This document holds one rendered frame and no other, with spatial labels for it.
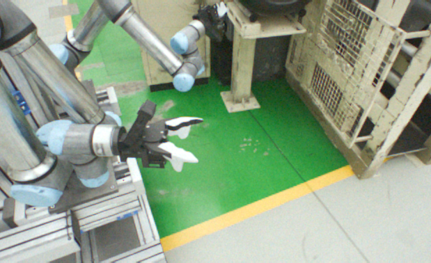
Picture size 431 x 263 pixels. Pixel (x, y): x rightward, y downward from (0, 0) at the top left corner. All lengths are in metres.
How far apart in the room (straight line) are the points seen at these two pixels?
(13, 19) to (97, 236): 1.09
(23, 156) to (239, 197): 1.31
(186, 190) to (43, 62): 1.29
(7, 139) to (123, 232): 0.90
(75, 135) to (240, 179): 1.36
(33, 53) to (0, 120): 0.16
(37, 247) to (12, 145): 0.45
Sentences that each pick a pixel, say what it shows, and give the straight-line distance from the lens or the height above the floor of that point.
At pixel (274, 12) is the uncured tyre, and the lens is 1.63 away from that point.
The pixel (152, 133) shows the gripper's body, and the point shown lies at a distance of 0.67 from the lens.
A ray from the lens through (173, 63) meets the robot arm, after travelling 1.12.
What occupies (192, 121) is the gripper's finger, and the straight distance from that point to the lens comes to 0.72.
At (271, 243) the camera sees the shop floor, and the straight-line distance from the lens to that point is 1.72.
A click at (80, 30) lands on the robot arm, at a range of 1.39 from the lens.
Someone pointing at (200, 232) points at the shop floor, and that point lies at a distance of 1.72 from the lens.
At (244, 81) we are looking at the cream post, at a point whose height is 0.24.
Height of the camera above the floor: 1.54
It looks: 45 degrees down
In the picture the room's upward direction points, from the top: straight up
